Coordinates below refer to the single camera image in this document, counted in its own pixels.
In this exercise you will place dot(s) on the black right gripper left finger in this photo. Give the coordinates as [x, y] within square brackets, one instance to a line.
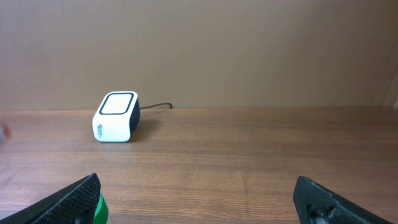
[76, 203]

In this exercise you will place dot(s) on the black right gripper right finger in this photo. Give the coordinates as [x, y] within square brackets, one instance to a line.
[316, 204]

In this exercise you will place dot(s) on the white barcode scanner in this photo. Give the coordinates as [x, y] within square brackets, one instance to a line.
[117, 117]

